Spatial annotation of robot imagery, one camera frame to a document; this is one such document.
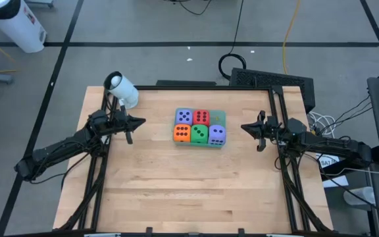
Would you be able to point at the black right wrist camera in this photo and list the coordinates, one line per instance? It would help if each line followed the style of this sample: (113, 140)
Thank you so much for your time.
(273, 125)

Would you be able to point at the purple foam die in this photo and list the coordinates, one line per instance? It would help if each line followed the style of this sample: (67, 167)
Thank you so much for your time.
(217, 134)
(184, 116)

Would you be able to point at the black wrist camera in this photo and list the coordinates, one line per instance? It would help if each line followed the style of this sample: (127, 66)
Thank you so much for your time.
(273, 125)
(115, 120)

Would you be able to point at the teal translucent plastic bin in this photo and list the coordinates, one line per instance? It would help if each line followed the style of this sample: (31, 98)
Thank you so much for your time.
(220, 113)

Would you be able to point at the clear plastic cup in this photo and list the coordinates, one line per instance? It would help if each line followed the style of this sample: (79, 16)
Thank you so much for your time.
(359, 197)

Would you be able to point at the red foam die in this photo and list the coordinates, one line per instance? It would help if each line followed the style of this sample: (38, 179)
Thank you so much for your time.
(201, 118)

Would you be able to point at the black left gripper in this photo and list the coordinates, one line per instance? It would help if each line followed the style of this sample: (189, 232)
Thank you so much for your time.
(129, 138)

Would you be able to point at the black metal table frame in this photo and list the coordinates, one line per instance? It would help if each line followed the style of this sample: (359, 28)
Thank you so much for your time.
(209, 88)

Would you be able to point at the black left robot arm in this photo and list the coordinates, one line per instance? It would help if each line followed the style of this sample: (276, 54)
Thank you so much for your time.
(54, 151)

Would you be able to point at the orange foam die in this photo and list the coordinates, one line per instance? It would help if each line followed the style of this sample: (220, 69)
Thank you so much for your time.
(182, 132)

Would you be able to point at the white paper label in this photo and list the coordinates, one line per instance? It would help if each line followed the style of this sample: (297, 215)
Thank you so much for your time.
(327, 161)

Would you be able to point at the green foam die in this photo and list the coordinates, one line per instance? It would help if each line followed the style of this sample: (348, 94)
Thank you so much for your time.
(199, 133)

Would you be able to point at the white cylindrical trash can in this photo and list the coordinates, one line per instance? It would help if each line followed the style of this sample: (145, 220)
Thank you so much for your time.
(18, 23)

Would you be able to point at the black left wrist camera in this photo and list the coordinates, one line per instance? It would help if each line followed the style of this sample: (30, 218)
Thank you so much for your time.
(115, 120)

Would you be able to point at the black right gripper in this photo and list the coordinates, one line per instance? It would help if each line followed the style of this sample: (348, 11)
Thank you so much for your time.
(262, 146)

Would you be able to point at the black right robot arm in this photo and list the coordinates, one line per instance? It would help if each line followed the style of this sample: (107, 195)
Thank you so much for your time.
(341, 148)

